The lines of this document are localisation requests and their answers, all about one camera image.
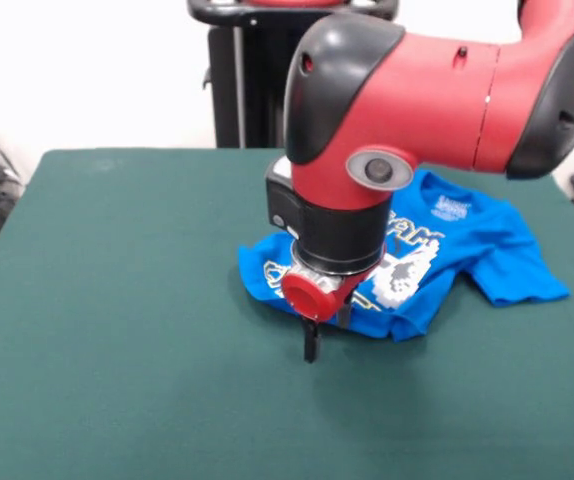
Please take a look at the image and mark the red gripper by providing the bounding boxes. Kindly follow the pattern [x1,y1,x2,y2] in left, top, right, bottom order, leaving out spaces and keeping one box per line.
[280,259,383,364]

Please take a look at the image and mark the blue game-controller print t-shirt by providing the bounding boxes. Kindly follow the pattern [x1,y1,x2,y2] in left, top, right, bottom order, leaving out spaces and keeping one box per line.
[237,168,572,344]

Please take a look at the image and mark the dark green table cloth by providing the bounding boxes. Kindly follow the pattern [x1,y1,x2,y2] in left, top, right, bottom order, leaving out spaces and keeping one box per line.
[0,147,574,480]

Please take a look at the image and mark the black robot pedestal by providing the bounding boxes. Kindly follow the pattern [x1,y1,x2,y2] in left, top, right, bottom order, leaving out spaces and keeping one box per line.
[185,0,399,149]

